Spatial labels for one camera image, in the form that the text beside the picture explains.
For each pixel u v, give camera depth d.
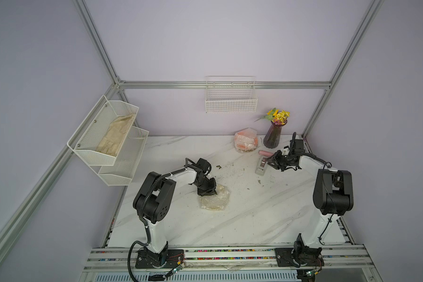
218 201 0.87
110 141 0.77
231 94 0.95
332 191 0.51
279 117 0.96
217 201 0.87
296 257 0.68
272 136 1.11
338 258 0.75
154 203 0.50
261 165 1.01
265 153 1.11
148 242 0.58
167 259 0.73
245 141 1.08
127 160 1.10
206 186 0.83
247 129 1.17
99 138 0.77
